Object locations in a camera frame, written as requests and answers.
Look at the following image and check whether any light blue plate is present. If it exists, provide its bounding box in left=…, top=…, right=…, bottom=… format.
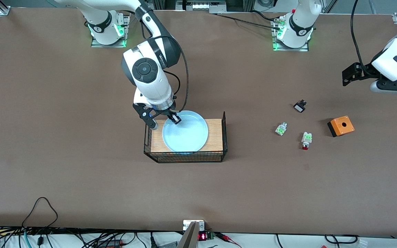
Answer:
left=162, top=110, right=208, bottom=153

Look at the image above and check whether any red push button switch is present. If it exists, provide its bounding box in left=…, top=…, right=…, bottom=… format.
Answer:
left=301, top=132, right=313, bottom=150

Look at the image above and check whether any wooden board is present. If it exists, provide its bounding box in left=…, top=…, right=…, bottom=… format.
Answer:
left=150, top=119, right=224, bottom=153

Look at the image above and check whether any grey metal bar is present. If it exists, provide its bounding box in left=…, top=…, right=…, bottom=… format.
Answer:
left=177, top=221, right=199, bottom=248

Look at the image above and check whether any black adapter with orange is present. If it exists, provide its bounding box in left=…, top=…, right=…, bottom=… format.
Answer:
left=98, top=239, right=122, bottom=248

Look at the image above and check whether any black wire basket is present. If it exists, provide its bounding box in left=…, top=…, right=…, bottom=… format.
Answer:
left=143, top=111, right=228, bottom=164

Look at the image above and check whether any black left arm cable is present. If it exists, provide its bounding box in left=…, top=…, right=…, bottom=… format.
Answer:
left=351, top=0, right=375, bottom=75

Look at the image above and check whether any orange button enclosure box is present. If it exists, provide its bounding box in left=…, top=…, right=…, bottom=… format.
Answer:
left=327, top=116, right=355, bottom=137

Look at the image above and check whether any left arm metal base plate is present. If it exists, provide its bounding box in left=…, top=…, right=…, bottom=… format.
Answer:
left=272, top=15, right=310, bottom=52

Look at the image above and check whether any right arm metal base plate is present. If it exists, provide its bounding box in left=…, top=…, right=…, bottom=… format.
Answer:
left=91, top=14, right=131, bottom=48

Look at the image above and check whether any short black table cable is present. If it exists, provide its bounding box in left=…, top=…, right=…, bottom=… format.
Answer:
left=251, top=10, right=277, bottom=22

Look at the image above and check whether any long black table cable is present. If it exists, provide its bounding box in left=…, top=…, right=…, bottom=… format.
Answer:
left=212, top=13, right=283, bottom=31

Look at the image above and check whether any red clip lead cable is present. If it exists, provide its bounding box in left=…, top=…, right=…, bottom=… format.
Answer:
left=215, top=232, right=243, bottom=248

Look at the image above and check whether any black looped cable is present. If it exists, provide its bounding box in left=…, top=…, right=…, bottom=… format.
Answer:
left=22, top=197, right=58, bottom=228

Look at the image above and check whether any black flat loop cable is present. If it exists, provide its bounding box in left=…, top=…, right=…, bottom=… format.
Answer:
left=324, top=234, right=359, bottom=244

